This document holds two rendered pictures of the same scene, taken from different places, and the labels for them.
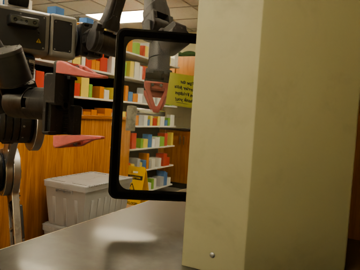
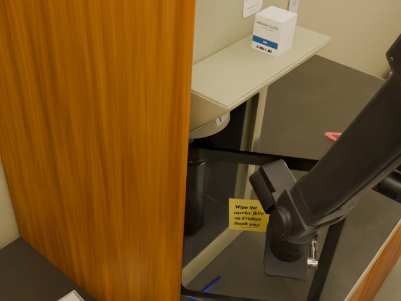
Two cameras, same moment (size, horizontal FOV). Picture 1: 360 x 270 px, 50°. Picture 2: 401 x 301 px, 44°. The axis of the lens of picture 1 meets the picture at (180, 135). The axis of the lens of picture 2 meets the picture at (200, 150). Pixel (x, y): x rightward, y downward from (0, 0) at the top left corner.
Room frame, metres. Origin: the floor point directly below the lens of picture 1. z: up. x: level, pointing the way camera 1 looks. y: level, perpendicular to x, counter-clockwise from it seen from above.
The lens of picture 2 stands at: (1.57, 0.01, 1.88)
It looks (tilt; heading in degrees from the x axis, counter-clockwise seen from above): 38 degrees down; 190
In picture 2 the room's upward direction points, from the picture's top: 4 degrees clockwise
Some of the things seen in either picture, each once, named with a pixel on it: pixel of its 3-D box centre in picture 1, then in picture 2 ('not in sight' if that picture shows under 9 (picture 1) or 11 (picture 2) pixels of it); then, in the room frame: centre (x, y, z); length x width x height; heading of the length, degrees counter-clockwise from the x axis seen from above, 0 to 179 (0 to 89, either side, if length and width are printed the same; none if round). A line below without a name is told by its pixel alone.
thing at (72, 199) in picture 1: (89, 198); not in sight; (3.03, 0.68, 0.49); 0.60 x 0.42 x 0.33; 154
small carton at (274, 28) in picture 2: not in sight; (274, 31); (0.79, -0.02, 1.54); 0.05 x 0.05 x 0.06; 65
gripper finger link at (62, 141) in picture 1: (80, 127); not in sight; (0.65, 0.17, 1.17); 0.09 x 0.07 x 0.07; 64
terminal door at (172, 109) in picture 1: (177, 118); (252, 239); (0.93, 0.01, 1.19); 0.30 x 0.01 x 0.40; 96
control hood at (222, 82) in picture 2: not in sight; (253, 82); (0.83, -0.04, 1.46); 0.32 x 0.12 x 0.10; 154
